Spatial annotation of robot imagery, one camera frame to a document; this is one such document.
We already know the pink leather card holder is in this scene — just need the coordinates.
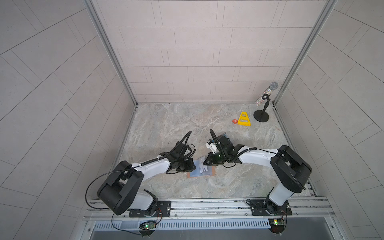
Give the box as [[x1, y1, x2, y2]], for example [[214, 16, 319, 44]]
[[187, 159, 216, 178]]

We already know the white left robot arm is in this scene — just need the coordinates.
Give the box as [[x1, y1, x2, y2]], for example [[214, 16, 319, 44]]
[[97, 142, 196, 217]]

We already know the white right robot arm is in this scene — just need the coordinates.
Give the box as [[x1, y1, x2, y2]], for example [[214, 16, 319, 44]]
[[204, 135, 312, 216]]

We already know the yellow triangular cone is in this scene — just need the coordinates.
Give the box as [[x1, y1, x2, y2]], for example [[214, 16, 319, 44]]
[[237, 112, 251, 127]]

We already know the black microphone stand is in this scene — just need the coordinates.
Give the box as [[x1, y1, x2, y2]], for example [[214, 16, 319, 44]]
[[253, 94, 271, 123]]

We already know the left green circuit board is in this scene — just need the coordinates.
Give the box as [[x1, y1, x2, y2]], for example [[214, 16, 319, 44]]
[[139, 221, 157, 231]]

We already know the glittery silver microphone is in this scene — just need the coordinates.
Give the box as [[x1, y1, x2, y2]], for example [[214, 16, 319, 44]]
[[256, 82, 279, 106]]

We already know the right circuit board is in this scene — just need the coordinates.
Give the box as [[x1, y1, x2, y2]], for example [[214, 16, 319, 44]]
[[268, 219, 286, 234]]

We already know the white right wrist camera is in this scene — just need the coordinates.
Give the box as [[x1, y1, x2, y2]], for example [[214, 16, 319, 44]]
[[206, 142, 219, 154]]

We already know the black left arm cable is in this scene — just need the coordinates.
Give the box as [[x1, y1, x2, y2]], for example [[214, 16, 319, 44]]
[[84, 130, 193, 236]]

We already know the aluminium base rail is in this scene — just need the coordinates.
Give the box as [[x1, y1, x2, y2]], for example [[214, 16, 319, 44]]
[[78, 197, 336, 222]]

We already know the aluminium corner post right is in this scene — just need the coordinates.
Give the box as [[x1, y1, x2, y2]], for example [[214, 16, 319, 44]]
[[274, 0, 338, 107]]

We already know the aluminium corner post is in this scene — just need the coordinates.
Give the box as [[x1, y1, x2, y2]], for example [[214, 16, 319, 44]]
[[274, 0, 338, 107], [84, 0, 138, 107]]

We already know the aluminium corner post left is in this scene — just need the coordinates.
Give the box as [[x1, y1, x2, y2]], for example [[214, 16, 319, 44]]
[[84, 0, 138, 107]]

